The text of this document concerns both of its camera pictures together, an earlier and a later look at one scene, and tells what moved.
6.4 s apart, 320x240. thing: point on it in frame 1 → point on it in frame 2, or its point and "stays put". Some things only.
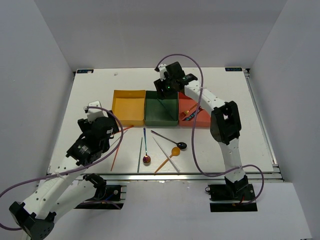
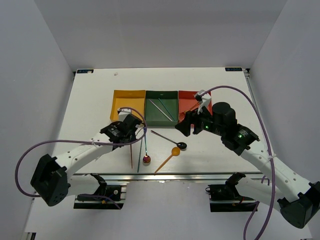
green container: [160, 112] stays put
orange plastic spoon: [175, 151] stays put
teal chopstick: [165, 108] stays put
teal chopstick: [139, 154] stays put
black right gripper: [159, 86] → [192, 117]
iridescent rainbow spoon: [146, 159] stays put
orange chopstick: [115, 157] → [131, 161]
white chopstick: [168, 156] → [161, 111]
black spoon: [180, 145] stays put
